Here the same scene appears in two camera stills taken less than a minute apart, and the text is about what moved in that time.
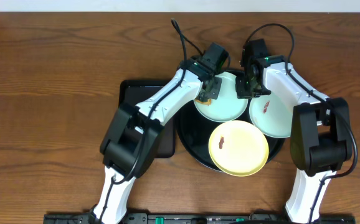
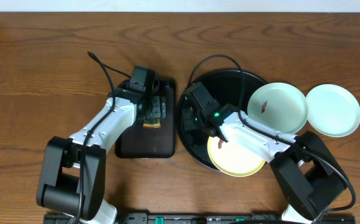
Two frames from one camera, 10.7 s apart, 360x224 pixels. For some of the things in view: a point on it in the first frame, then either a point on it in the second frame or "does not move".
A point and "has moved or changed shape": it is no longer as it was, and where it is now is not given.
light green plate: x=228 y=107 has moved or changed shape
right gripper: x=242 y=94 → x=187 y=124
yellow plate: x=238 y=148 does not move
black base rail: x=192 y=218 does not move
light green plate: x=272 y=114 does not move
